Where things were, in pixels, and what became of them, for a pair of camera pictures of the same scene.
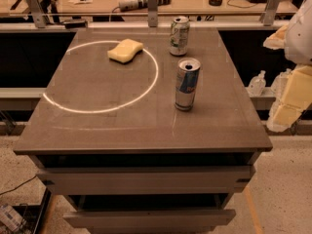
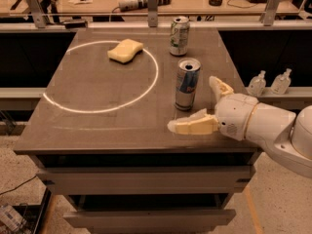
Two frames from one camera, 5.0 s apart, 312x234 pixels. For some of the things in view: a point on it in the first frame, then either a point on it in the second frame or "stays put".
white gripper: x=300 y=39 -> x=234 y=115
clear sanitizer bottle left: x=257 y=85 stays put
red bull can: x=186 y=77 stays put
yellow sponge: x=125 y=52 stays put
